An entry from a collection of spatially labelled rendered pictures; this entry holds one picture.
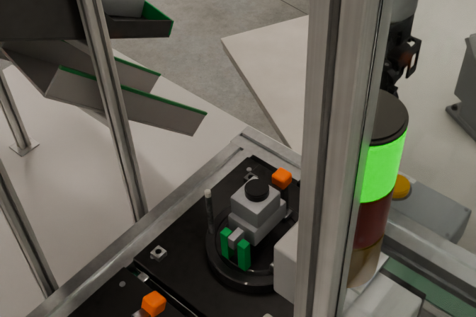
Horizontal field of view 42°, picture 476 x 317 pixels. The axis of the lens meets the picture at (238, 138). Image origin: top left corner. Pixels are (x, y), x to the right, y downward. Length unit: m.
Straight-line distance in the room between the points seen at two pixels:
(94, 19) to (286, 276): 0.35
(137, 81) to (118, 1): 0.22
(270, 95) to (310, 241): 0.83
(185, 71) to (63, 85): 1.91
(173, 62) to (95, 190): 1.68
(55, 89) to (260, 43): 0.67
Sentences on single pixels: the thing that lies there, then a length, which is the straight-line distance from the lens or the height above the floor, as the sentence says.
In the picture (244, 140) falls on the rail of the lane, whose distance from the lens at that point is 1.00.
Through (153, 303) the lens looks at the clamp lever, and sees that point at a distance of 0.70.
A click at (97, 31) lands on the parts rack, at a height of 1.26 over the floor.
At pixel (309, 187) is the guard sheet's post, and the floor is 1.38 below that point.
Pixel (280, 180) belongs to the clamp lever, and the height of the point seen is 1.07.
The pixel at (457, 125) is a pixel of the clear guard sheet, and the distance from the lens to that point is 0.31.
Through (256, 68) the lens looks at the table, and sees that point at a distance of 1.29.
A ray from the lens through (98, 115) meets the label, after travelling 0.85.
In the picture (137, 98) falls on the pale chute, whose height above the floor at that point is 1.11.
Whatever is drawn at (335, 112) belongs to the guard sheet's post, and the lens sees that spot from 0.32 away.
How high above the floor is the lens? 1.67
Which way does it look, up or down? 45 degrees down
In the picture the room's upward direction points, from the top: 3 degrees counter-clockwise
